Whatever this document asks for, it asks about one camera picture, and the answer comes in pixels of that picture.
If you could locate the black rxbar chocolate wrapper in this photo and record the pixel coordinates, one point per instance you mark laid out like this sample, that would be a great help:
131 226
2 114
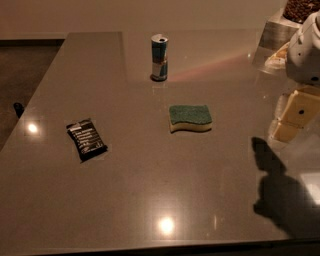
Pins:
86 138

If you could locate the blue silver drink can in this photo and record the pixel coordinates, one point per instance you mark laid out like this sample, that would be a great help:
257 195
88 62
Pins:
159 46

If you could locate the metal box with snacks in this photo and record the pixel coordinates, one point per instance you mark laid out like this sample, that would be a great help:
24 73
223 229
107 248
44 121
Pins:
270 56

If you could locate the black chair part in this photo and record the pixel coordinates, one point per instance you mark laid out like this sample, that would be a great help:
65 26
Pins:
19 109

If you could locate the bowl of dark nuts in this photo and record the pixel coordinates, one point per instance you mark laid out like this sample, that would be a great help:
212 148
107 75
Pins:
299 10

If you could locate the green and yellow sponge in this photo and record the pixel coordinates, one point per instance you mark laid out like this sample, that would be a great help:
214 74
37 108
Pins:
195 118

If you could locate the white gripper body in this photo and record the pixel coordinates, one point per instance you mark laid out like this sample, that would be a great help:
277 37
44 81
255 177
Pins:
305 58

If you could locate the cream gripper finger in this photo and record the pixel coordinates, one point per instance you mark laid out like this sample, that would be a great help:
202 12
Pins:
305 105
282 108

